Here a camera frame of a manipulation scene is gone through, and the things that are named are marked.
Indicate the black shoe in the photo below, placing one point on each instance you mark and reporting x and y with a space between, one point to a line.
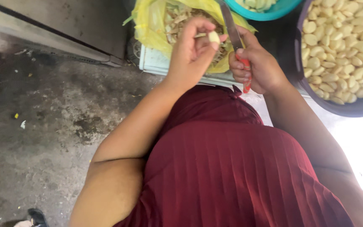
37 217

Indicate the heap of garlic peels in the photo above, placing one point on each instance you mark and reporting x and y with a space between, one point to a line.
176 22

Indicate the person's right hand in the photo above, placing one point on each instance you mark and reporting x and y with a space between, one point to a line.
263 69

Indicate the pile of peeled garlic cloves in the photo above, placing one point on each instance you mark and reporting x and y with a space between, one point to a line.
342 50

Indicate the teal plastic basin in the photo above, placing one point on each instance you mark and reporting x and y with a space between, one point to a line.
273 14

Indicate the yellow plastic bag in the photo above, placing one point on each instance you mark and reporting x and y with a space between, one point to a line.
146 25

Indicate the peeled garlic clove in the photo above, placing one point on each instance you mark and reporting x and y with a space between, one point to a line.
214 37

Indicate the dark purple plastic basin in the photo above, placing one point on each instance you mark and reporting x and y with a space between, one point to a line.
358 108

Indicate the white plastic crate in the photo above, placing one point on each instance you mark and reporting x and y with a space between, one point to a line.
156 61

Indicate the garlic cloves in teal basin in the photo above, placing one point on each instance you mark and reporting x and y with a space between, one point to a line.
257 3

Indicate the dark red pleated garment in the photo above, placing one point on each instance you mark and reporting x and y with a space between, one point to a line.
232 164

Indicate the person's left hand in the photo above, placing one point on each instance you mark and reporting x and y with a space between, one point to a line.
184 60

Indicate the black caster wheel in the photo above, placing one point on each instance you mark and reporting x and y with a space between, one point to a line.
134 52

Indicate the stainless steel cabinet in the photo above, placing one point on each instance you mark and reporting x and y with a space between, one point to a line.
58 28

